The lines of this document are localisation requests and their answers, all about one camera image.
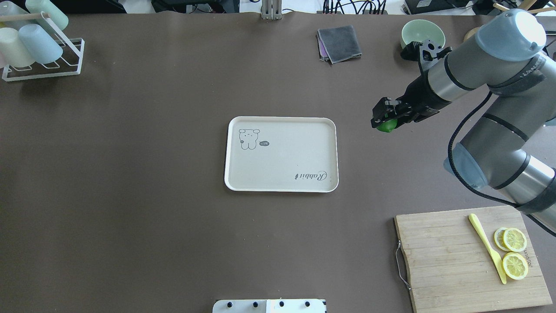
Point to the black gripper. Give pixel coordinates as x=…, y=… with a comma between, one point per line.
x=419, y=99

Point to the green lime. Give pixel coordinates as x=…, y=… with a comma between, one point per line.
x=387, y=126

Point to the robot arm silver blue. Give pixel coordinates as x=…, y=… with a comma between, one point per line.
x=485, y=152

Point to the cream rabbit tray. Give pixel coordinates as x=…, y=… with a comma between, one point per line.
x=281, y=154

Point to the green bowl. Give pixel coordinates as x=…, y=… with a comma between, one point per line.
x=420, y=30

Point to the pink cloth under grey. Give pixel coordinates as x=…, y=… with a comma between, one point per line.
x=323, y=55

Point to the yellow plastic knife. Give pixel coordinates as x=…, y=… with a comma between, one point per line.
x=494, y=255

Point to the lemon slice hidden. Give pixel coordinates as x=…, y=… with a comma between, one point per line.
x=498, y=239

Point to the lemon slice lower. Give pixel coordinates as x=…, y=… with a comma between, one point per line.
x=514, y=240

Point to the lemon slice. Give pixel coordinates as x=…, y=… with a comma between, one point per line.
x=515, y=266
x=514, y=240

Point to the wooden cutting board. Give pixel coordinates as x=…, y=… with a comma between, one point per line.
x=449, y=269

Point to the lemon slice upper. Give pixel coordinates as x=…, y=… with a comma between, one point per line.
x=515, y=266

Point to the light blue cup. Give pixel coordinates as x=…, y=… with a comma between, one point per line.
x=40, y=44

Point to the white cup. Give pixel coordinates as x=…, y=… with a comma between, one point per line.
x=13, y=49

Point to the pale green cup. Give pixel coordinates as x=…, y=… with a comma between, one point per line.
x=8, y=8

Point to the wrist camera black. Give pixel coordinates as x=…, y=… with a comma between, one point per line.
x=424, y=51

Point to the aluminium frame post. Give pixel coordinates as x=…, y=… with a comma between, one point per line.
x=271, y=9

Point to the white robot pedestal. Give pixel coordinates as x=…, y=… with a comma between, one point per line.
x=270, y=306

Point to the white wire cup rack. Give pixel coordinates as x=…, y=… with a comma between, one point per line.
x=68, y=65

